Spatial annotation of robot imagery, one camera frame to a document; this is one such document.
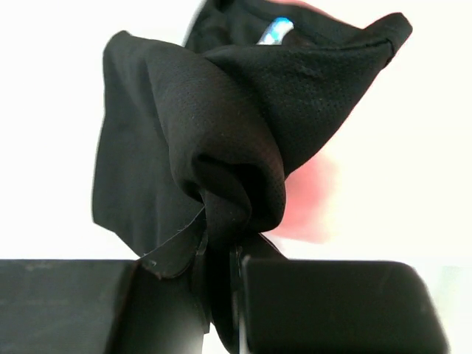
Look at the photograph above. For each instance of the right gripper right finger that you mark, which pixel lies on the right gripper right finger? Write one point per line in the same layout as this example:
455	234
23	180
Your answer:
329	306

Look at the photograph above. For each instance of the black t shirt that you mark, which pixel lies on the black t shirt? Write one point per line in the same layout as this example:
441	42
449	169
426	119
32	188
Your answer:
198	140

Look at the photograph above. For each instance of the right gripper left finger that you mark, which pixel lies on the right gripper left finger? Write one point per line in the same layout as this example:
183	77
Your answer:
99	309

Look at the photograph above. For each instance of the folded pink t shirt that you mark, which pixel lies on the folded pink t shirt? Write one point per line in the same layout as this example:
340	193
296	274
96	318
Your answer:
313	193

